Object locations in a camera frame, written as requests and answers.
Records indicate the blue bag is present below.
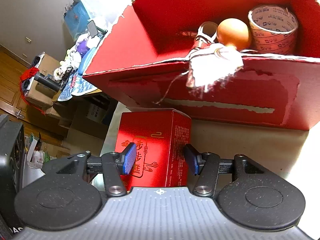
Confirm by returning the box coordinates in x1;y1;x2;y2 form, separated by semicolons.
63;0;90;41

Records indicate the orange gourd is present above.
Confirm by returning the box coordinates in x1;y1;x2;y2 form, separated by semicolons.
217;18;252;50

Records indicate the small red gift box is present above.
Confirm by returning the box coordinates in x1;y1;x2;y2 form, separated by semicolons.
115;109;191;190

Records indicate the brown packing tape roll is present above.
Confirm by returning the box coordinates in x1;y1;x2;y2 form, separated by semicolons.
248;5;299;55

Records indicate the blue glasses case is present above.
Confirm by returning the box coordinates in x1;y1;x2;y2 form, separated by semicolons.
78;47;97;76

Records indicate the purple toy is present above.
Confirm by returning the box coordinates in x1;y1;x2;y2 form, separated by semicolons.
76;40;90;57

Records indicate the large red cardboard box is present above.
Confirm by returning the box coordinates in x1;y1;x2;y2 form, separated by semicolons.
84;0;319;130

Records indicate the red white tassel ornament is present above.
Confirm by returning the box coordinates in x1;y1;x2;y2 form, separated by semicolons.
170;21;244;99

